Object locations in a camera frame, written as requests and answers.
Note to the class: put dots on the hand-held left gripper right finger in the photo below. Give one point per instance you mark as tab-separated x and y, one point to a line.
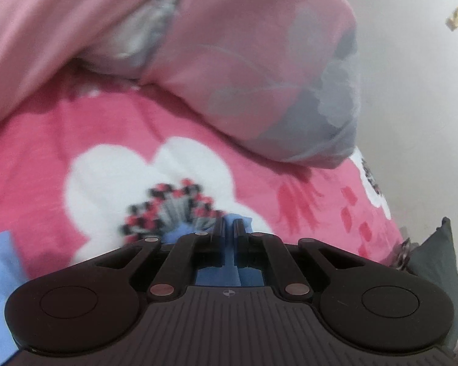
238	236

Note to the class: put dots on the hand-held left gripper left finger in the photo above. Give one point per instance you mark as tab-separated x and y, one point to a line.
220	236

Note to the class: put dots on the blue shirt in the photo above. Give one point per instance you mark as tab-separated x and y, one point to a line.
0	270

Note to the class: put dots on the dark grey folded clothes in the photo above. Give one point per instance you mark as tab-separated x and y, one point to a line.
439	259

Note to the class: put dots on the pink floral quilt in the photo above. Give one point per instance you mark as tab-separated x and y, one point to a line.
252	45

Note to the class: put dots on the pink flower print blanket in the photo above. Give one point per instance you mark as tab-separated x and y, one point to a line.
42	160

